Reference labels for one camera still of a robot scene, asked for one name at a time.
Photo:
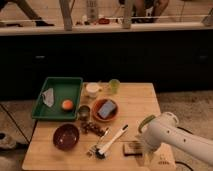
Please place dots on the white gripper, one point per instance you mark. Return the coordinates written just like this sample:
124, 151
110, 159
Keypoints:
147, 155

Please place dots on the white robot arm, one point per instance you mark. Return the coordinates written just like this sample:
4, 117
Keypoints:
155, 130

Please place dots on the orange bowl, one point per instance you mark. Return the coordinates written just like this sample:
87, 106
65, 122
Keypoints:
97, 106

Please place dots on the purple bowl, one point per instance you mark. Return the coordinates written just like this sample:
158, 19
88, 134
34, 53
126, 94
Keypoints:
66, 137

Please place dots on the green chili pepper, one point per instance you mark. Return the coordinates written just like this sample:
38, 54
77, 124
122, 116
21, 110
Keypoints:
144, 122

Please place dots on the metal fork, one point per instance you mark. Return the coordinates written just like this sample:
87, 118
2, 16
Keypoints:
93, 148

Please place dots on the blue sponge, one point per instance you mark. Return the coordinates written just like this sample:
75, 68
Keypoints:
106, 109

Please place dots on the brown grape bunch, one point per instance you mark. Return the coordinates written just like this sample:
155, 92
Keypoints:
87, 127

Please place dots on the green transparent cup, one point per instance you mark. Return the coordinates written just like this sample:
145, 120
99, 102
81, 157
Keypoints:
114, 85

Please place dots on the white cup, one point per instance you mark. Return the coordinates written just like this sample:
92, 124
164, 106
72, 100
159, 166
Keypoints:
92, 89

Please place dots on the orange fruit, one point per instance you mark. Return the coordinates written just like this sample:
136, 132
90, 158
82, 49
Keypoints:
67, 105

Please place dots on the green plastic tray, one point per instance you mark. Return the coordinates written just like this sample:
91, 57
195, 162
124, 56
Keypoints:
64, 88

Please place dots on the crumpled white cloth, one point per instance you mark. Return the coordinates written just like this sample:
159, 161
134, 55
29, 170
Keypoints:
48, 97

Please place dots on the person in background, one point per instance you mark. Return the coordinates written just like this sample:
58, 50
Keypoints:
27, 10

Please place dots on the white handled brush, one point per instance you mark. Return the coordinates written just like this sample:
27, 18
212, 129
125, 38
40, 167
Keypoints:
100, 153

